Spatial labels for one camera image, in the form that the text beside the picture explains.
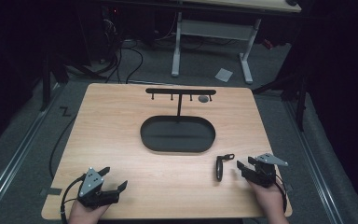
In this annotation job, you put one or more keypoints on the grey tape strip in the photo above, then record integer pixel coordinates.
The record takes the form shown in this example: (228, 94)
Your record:
(52, 191)

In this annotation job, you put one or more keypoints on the black metal stand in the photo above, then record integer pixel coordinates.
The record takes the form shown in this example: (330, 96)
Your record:
(46, 81)
(298, 93)

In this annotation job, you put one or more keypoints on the dark computer tower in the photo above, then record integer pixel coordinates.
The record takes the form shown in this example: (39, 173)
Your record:
(110, 28)

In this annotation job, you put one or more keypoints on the metal floor rail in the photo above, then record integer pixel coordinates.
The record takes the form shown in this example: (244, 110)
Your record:
(18, 155)
(313, 168)

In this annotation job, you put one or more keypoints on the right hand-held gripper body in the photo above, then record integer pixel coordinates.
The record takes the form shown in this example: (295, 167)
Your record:
(265, 172)

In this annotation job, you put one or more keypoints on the white metal desk frame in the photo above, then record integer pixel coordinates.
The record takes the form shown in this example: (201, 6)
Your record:
(213, 30)

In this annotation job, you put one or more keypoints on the person's left hand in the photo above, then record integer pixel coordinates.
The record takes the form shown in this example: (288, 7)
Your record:
(85, 214)

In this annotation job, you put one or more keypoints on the grey round table grommet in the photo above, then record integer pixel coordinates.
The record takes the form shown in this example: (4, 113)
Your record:
(203, 99)

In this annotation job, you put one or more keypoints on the black hook stand with tray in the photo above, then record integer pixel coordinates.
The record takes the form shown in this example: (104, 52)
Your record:
(177, 133)

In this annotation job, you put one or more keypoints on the white paper sheet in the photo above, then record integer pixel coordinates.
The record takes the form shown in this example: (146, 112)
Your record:
(223, 75)

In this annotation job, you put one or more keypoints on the person's right hand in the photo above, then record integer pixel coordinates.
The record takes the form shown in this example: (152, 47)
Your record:
(270, 202)

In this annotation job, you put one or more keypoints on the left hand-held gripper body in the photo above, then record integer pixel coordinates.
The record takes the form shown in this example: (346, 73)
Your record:
(90, 186)

